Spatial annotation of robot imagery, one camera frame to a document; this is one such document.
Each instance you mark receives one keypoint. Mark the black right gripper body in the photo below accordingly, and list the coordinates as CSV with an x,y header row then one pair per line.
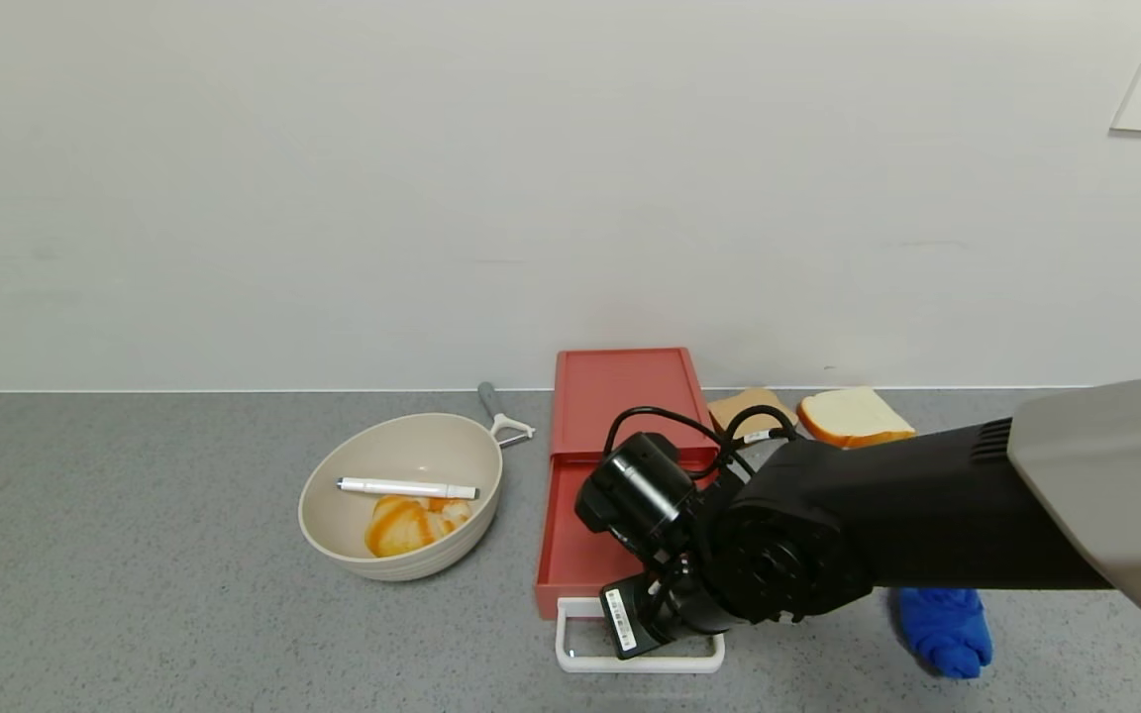
x,y
624,621

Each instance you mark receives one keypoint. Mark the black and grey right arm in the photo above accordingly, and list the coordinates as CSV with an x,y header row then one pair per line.
x,y
927,515

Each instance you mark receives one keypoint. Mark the orange striped croissant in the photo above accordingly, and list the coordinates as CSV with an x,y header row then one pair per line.
x,y
402,530

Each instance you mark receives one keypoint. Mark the brown toast slice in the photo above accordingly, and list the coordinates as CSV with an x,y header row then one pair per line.
x,y
734,406

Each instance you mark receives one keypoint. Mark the white marker pen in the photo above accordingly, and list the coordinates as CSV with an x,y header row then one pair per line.
x,y
402,487

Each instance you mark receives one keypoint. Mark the beige ribbed bowl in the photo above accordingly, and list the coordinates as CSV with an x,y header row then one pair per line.
x,y
402,451

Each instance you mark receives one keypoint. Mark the white bread slice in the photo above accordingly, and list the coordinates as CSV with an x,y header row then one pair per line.
x,y
853,416

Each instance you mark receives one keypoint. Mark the blue cloth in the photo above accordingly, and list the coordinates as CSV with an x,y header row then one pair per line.
x,y
947,634

